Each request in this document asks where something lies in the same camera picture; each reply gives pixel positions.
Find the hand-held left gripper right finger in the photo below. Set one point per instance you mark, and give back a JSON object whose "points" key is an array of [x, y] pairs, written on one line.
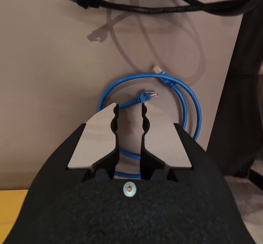
{"points": [[164, 139]]}

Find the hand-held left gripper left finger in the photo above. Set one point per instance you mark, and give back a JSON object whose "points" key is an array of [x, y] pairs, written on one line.
{"points": [[96, 137]]}

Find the yellow plastic bin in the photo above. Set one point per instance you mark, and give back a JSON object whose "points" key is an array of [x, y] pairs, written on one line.
{"points": [[11, 211]]}

